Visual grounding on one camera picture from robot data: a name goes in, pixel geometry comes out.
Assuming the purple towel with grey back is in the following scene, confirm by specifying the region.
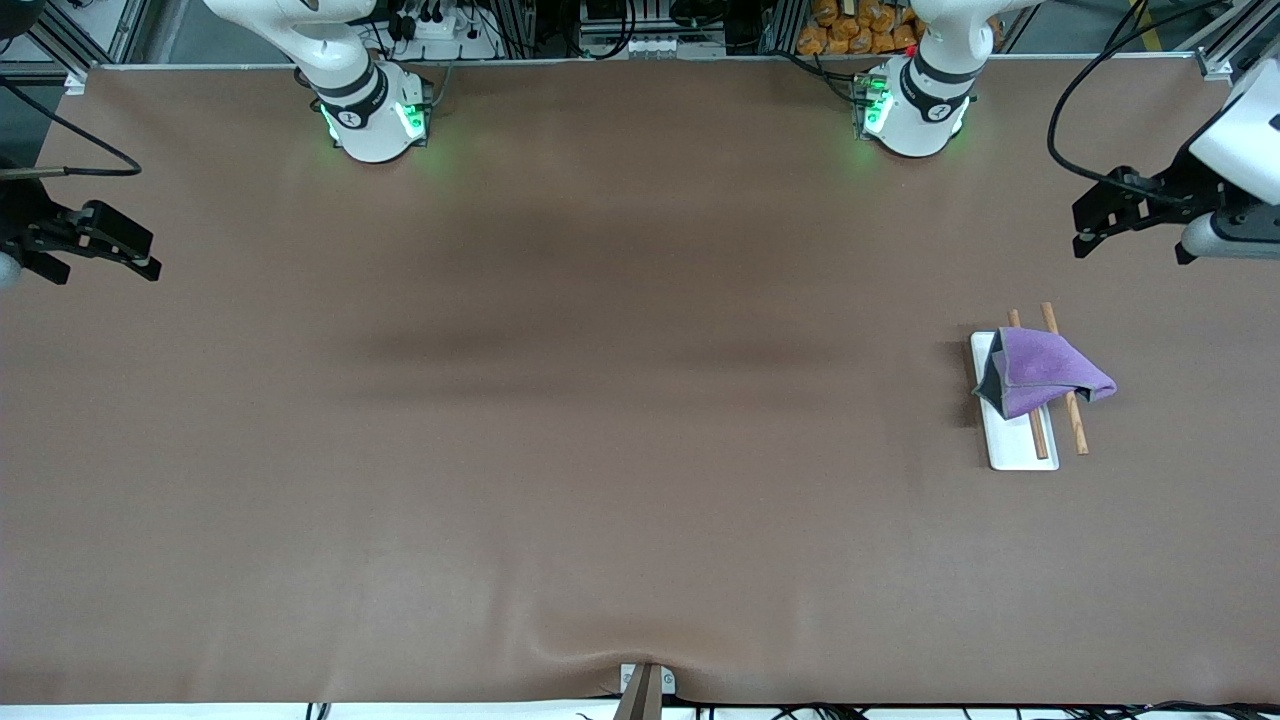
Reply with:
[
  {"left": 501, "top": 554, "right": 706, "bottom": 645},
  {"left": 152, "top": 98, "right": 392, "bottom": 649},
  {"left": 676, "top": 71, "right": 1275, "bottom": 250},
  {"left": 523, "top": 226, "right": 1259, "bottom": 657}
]
[{"left": 972, "top": 326, "right": 1118, "bottom": 421}]

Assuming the white rack with wooden bars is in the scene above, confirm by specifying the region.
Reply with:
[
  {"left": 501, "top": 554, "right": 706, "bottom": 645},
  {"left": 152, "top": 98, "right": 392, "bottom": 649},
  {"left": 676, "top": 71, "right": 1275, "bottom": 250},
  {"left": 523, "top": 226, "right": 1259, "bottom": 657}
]
[{"left": 970, "top": 302, "right": 1089, "bottom": 472}]

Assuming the orange snack packets pile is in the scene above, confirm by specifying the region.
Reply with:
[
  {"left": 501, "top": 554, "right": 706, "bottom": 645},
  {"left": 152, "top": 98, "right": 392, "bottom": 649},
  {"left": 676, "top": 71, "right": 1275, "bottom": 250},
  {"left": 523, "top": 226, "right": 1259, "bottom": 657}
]
[{"left": 797, "top": 0, "right": 923, "bottom": 56}]

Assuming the white power strip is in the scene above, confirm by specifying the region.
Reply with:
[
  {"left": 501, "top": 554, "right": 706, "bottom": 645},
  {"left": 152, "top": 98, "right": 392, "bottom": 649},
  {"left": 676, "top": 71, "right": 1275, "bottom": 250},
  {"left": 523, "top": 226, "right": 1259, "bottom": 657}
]
[{"left": 398, "top": 8, "right": 498, "bottom": 61}]

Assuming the white terminal block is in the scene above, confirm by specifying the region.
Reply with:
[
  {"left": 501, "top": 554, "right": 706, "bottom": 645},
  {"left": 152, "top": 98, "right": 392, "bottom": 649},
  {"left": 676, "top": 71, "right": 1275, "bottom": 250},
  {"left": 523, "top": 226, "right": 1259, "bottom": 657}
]
[{"left": 625, "top": 35, "right": 728, "bottom": 58}]

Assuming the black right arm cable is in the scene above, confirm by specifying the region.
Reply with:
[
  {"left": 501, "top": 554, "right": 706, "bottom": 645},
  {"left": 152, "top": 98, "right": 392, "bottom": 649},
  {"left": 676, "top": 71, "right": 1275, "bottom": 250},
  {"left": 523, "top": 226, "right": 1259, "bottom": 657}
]
[{"left": 0, "top": 78, "right": 143, "bottom": 181}]

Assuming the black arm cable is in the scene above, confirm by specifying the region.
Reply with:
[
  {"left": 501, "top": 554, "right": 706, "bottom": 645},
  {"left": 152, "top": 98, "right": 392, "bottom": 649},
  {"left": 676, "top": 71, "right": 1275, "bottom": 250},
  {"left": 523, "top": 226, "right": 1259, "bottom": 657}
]
[
  {"left": 1046, "top": 0, "right": 1206, "bottom": 191},
  {"left": 0, "top": 78, "right": 143, "bottom": 181}
]

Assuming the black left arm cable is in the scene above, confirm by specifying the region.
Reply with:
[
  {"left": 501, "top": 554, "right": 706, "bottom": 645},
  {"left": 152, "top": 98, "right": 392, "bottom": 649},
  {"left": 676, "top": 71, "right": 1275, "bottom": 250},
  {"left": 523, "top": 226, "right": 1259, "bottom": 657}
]
[{"left": 1046, "top": 0, "right": 1206, "bottom": 191}]

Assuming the aluminium frame profile with bracket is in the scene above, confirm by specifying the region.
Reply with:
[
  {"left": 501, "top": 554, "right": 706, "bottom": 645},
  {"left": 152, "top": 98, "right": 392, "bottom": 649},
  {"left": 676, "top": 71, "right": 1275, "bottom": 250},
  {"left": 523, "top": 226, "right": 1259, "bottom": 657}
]
[
  {"left": 25, "top": 0, "right": 191, "bottom": 97},
  {"left": 1195, "top": 0, "right": 1280, "bottom": 81}
]

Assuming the table edge camera mount bracket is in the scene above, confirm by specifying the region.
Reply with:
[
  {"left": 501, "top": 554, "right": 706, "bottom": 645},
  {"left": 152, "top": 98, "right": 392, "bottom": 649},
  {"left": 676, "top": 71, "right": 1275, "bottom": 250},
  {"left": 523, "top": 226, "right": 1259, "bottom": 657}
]
[{"left": 618, "top": 662, "right": 678, "bottom": 720}]

